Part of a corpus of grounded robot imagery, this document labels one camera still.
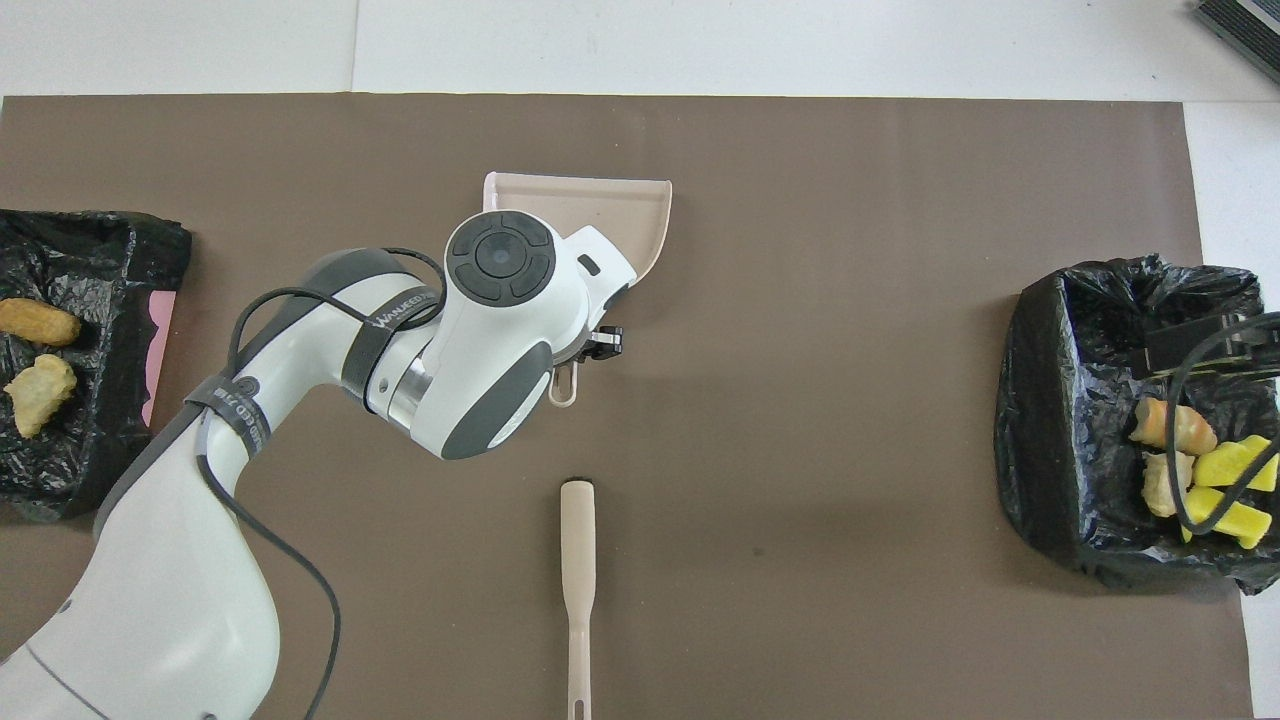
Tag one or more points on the notched yellow foam chunk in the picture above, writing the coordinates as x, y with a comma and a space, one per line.
1235, 520

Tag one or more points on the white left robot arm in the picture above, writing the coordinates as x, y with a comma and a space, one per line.
200, 560

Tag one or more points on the brown oval bread roll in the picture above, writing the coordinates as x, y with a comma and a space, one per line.
35, 321

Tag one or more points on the right black bag bin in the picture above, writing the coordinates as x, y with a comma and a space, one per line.
100, 430

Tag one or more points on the pink plastic bin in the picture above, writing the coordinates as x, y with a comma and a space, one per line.
160, 340

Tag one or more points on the beige hand brush black bristles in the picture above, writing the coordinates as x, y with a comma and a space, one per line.
578, 550

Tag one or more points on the orange striped croissant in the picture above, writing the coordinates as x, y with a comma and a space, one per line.
1190, 428

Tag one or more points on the beige plastic dustpan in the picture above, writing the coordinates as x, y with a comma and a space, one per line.
600, 205

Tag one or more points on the black bag lined bin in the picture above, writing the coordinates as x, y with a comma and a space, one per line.
1060, 420

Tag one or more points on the small ridged shell pastry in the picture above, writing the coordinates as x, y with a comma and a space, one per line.
40, 392

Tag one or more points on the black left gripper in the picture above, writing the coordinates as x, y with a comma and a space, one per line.
603, 343

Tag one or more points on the pale beige bread chunk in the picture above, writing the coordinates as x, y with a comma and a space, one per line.
1160, 485

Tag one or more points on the black ribbed object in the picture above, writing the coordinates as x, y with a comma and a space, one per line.
1250, 30

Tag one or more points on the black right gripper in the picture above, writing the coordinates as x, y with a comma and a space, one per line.
1190, 347

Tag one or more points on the brown table mat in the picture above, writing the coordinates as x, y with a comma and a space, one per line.
800, 250

